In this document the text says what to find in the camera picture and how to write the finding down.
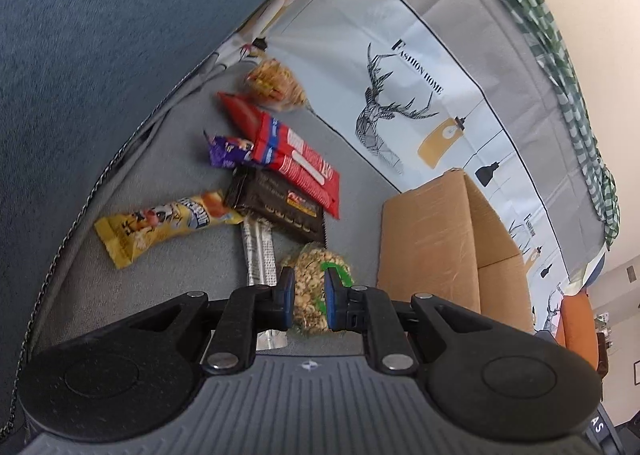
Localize purple snack packet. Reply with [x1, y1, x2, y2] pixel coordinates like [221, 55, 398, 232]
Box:
[202, 130, 258, 169]

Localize clear bag of orange crackers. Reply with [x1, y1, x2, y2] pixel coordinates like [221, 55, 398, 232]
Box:
[244, 58, 310, 113]

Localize green checked cloth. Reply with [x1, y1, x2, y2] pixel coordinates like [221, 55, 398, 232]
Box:
[455, 0, 621, 251]

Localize thin metal chain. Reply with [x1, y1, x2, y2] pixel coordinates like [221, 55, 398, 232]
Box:
[0, 115, 156, 436]

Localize dark brown snack packet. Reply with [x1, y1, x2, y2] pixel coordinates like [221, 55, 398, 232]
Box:
[223, 168, 328, 244]

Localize blue sofa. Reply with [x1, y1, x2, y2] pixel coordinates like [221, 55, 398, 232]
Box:
[0, 0, 303, 436]

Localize red snack packet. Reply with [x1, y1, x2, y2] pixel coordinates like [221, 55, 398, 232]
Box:
[216, 92, 342, 221]

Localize yellow snack packet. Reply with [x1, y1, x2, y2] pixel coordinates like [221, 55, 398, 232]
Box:
[94, 189, 246, 270]

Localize round nut cake packet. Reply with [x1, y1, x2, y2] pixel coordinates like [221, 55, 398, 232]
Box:
[279, 242, 357, 336]

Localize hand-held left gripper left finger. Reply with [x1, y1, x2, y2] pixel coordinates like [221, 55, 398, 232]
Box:
[125, 267, 297, 377]

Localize silver stick packet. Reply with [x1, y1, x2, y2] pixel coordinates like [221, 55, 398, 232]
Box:
[241, 216, 287, 351]

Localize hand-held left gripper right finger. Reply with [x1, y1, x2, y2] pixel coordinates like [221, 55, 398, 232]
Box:
[323, 266, 501, 377]

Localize cardboard box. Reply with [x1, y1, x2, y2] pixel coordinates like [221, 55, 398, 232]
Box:
[376, 169, 535, 333]

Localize blue fabric item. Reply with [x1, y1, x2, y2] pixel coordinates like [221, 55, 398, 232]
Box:
[582, 255, 608, 293]

